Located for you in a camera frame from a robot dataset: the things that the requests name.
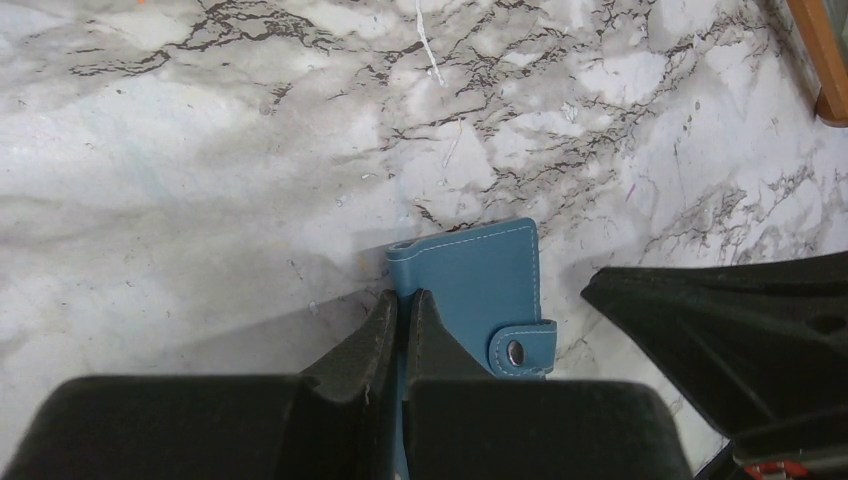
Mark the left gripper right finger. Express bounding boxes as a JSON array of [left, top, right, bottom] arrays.
[[403, 290, 692, 479]]

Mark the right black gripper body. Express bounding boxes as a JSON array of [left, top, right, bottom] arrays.
[[695, 410, 847, 479]]

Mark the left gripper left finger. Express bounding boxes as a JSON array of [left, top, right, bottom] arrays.
[[4, 290, 398, 479]]

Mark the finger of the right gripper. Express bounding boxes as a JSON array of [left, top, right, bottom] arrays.
[[581, 253, 847, 437]]

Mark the blue leather card holder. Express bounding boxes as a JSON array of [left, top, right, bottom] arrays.
[[386, 218, 557, 479]]

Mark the orange wooden shelf rack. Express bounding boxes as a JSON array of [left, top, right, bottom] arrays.
[[787, 0, 847, 128]]

